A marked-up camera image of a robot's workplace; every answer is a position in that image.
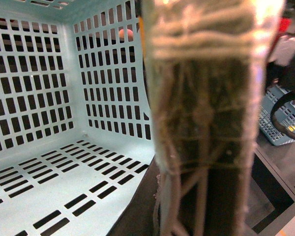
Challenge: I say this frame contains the black cable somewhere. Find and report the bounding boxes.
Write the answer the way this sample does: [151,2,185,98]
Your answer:
[270,91,295,143]

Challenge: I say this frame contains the left gripper twine wrapped finger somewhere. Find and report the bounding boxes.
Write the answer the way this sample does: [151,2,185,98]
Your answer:
[142,0,285,236]

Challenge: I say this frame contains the light blue plastic basket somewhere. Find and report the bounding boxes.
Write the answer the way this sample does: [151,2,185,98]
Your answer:
[0,0,154,236]

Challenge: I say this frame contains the pale peach front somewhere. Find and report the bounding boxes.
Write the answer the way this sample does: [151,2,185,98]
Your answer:
[119,29,133,41]

